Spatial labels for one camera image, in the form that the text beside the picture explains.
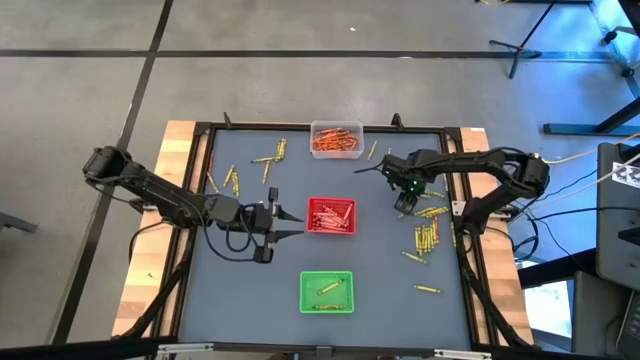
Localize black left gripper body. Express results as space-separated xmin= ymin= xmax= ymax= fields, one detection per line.
xmin=240 ymin=187 xmax=280 ymax=264

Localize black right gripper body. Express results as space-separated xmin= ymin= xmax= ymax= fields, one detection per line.
xmin=393 ymin=189 xmax=422 ymax=216

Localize scattered yellow crayons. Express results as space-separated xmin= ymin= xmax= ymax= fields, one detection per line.
xmin=117 ymin=120 xmax=536 ymax=351

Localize red plastic basket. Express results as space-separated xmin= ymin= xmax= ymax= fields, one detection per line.
xmin=305 ymin=196 xmax=358 ymax=235

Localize green plastic basket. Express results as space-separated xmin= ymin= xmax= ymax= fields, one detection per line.
xmin=298 ymin=269 xmax=356 ymax=315

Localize clear plastic bin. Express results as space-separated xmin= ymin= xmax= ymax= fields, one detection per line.
xmin=309 ymin=119 xmax=365 ymax=160

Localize wooden table side board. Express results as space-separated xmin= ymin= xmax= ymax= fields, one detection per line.
xmin=458 ymin=126 xmax=534 ymax=346
xmin=112 ymin=119 xmax=211 ymax=337

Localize black desk beam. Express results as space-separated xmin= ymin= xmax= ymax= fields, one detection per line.
xmin=517 ymin=247 xmax=599 ymax=289

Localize white screen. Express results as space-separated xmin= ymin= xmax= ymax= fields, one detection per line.
xmin=522 ymin=279 xmax=574 ymax=339

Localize black tripod stand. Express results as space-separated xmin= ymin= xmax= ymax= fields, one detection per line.
xmin=488 ymin=0 xmax=557 ymax=80

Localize grey computer case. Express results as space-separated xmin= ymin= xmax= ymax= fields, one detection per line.
xmin=594 ymin=142 xmax=640 ymax=291

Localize grey equipment case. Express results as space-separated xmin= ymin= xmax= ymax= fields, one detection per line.
xmin=569 ymin=269 xmax=640 ymax=359

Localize black white marker label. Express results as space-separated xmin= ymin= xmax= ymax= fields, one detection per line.
xmin=612 ymin=161 xmax=640 ymax=190

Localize grey stand foot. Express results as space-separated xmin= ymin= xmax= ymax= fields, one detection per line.
xmin=0 ymin=209 xmax=39 ymax=234

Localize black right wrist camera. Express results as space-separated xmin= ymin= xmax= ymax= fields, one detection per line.
xmin=397 ymin=172 xmax=427 ymax=197

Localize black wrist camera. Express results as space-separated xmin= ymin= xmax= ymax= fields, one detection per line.
xmin=205 ymin=194 xmax=242 ymax=225
xmin=397 ymin=172 xmax=427 ymax=197

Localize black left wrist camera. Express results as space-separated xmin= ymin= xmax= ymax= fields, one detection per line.
xmin=205 ymin=194 xmax=242 ymax=225

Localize black cable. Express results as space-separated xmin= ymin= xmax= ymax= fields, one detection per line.
xmin=201 ymin=219 xmax=261 ymax=264
xmin=353 ymin=159 xmax=389 ymax=175
xmin=128 ymin=218 xmax=174 ymax=264

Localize silver corner bracket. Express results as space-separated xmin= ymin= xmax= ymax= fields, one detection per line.
xmin=155 ymin=341 xmax=217 ymax=360
xmin=432 ymin=348 xmax=494 ymax=360

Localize pale cable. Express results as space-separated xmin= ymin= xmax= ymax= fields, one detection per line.
xmin=542 ymin=130 xmax=640 ymax=167

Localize blue metal frame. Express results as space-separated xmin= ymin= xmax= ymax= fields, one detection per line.
xmin=542 ymin=0 xmax=640 ymax=137

